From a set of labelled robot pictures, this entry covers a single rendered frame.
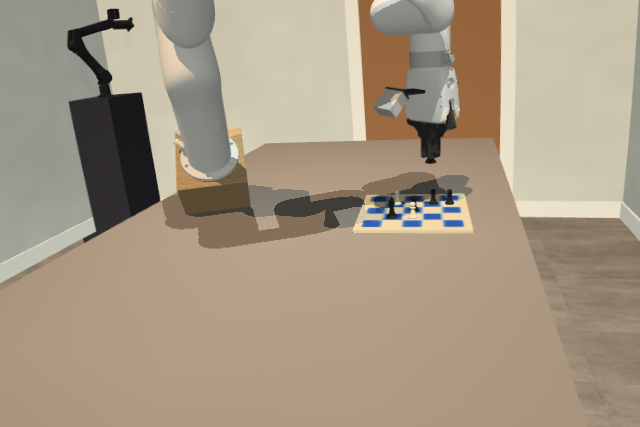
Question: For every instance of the blue and cream chessboard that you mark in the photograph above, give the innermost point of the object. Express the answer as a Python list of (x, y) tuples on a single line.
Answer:
[(440, 218)]

